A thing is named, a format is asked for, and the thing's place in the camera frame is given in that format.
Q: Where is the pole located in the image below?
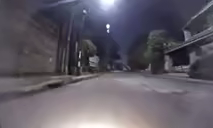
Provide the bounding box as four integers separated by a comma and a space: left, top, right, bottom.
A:
60, 13, 76, 75

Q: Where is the dark tree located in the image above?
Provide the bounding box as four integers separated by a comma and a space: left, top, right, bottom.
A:
143, 29, 180, 75

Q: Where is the street lamp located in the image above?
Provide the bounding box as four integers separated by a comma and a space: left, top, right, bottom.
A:
99, 0, 116, 6
105, 22, 112, 34

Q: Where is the raised concrete pavement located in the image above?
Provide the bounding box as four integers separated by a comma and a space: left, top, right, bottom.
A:
0, 72, 105, 101

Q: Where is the building with balcony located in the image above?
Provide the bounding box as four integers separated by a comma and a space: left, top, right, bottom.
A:
163, 0, 213, 81

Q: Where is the large grey wall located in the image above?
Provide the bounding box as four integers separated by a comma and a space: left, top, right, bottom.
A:
0, 0, 62, 77

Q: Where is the grey asphalt road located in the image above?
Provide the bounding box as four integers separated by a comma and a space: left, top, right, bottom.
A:
0, 71, 213, 128

